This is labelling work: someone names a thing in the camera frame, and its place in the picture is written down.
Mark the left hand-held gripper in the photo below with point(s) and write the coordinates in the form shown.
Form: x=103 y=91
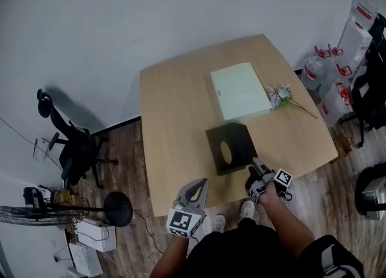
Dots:
x=181 y=222

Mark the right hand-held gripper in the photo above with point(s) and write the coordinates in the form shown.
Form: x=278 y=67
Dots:
x=283 y=178

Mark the black box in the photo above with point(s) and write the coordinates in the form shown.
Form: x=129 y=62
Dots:
x=236 y=142

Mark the person's right forearm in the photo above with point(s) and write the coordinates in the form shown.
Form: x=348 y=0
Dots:
x=286 y=225

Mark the person's left forearm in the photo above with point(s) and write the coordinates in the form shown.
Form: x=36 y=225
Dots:
x=169 y=258

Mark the white flat box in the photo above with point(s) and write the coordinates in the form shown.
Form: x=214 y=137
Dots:
x=238 y=90

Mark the brown wooden block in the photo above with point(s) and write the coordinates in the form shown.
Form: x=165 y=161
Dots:
x=343 y=142

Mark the white cardboard box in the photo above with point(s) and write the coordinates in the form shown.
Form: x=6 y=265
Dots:
x=86 y=258
x=96 y=236

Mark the person's left white shoe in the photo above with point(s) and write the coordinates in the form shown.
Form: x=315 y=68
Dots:
x=218 y=223

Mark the person's white shoe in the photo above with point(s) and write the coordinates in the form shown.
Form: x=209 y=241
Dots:
x=247 y=210
x=218 y=223

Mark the person's right white shoe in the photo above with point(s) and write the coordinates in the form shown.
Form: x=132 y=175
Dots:
x=247 y=210

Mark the person's black clothing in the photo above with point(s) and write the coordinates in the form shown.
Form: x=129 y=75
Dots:
x=235 y=252

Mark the artificial flower sprig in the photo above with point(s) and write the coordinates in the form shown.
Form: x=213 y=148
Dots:
x=280 y=94

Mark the black round stool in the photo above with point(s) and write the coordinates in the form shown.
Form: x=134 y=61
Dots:
x=362 y=174

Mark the grey metal device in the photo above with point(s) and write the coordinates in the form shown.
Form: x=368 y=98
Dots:
x=375 y=198

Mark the black office chair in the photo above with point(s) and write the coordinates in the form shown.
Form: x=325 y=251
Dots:
x=77 y=153
x=372 y=90

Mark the white water dispenser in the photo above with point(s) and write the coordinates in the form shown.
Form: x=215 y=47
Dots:
x=354 y=43

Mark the clear dispenser water jug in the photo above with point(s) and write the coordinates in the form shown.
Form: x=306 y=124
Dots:
x=365 y=8

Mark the black pedestal fan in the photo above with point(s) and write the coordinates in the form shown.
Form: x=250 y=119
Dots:
x=118 y=209

